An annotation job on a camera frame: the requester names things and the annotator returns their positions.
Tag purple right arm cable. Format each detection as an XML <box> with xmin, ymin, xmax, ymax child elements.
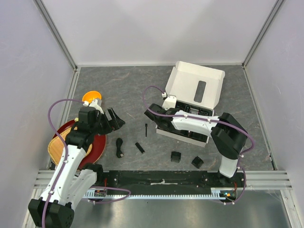
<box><xmin>142</xmin><ymin>85</ymin><xmax>257</xmax><ymax>167</ymax></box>

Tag small black cleaning brush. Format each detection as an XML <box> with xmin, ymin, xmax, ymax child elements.
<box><xmin>145</xmin><ymin>123</ymin><xmax>148</xmax><ymax>137</ymax></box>

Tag grey slotted cable duct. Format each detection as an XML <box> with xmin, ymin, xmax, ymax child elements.
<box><xmin>83</xmin><ymin>189</ymin><xmax>236</xmax><ymax>200</ymax></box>

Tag orange plastic bowl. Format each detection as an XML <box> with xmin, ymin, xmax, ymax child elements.
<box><xmin>82</xmin><ymin>91</ymin><xmax>102</xmax><ymax>104</ymax></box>

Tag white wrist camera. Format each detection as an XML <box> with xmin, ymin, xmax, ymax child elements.
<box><xmin>83</xmin><ymin>98</ymin><xmax>104</xmax><ymax>114</ymax></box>
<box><xmin>162</xmin><ymin>92</ymin><xmax>177</xmax><ymax>110</ymax></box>

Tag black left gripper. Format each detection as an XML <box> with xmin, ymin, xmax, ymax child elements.
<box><xmin>90</xmin><ymin>107</ymin><xmax>124</xmax><ymax>136</ymax></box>

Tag black plastic tray insert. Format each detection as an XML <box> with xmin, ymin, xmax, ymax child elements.
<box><xmin>156</xmin><ymin>101</ymin><xmax>214</xmax><ymax>147</ymax></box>

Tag red round tray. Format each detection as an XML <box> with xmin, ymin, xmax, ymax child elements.
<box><xmin>53</xmin><ymin>120</ymin><xmax>106</xmax><ymax>170</ymax></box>

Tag black cylindrical battery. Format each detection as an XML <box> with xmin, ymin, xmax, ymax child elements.
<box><xmin>135</xmin><ymin>142</ymin><xmax>145</xmax><ymax>154</ymax></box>

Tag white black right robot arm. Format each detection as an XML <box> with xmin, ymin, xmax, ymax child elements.
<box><xmin>144</xmin><ymin>104</ymin><xmax>249</xmax><ymax>187</ymax></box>

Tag white cardboard box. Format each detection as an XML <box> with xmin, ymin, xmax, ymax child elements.
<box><xmin>155</xmin><ymin>61</ymin><xmax>226</xmax><ymax>148</ymax></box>

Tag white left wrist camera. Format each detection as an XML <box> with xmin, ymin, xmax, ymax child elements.
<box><xmin>83</xmin><ymin>98</ymin><xmax>104</xmax><ymax>114</ymax></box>

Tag black comb guard middle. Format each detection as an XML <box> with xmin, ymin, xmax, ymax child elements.
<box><xmin>191</xmin><ymin>156</ymin><xmax>204</xmax><ymax>169</ymax></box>

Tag black silver hair clipper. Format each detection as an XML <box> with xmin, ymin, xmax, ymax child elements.
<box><xmin>190</xmin><ymin>107</ymin><xmax>200</xmax><ymax>114</ymax></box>

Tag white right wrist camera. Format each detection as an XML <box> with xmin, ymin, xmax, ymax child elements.
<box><xmin>162</xmin><ymin>92</ymin><xmax>177</xmax><ymax>110</ymax></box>

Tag black comb guard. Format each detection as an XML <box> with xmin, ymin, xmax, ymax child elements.
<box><xmin>171</xmin><ymin>151</ymin><xmax>181</xmax><ymax>163</ymax></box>
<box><xmin>191</xmin><ymin>156</ymin><xmax>204</xmax><ymax>169</ymax></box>

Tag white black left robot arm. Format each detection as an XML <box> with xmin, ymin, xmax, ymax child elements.
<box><xmin>28</xmin><ymin>107</ymin><xmax>125</xmax><ymax>228</ymax></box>

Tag black comb guard left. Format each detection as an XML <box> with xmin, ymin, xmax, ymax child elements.
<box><xmin>171</xmin><ymin>151</ymin><xmax>181</xmax><ymax>163</ymax></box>

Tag black usb cable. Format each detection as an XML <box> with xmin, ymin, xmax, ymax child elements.
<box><xmin>115</xmin><ymin>138</ymin><xmax>124</xmax><ymax>159</ymax></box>

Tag woven bamboo tray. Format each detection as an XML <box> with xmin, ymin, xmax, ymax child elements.
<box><xmin>47</xmin><ymin>128</ymin><xmax>93</xmax><ymax>165</ymax></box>

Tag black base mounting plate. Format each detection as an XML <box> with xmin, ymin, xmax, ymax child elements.
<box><xmin>93</xmin><ymin>171</ymin><xmax>245</xmax><ymax>195</ymax></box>

